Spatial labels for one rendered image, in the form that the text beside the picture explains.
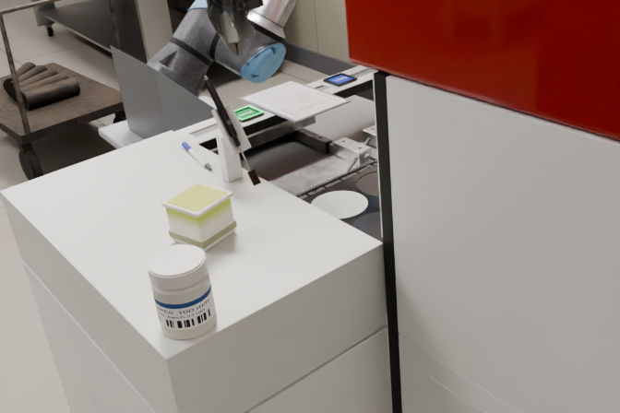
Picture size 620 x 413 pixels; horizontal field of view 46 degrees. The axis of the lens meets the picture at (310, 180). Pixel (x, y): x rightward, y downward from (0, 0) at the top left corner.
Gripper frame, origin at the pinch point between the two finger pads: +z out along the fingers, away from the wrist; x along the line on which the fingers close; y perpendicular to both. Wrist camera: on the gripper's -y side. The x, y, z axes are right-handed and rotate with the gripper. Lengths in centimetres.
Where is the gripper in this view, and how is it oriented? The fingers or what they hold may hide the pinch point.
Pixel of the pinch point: (233, 47)
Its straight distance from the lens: 151.5
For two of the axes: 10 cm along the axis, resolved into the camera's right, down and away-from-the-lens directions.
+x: 7.8, -3.4, 5.2
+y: 6.2, 3.1, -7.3
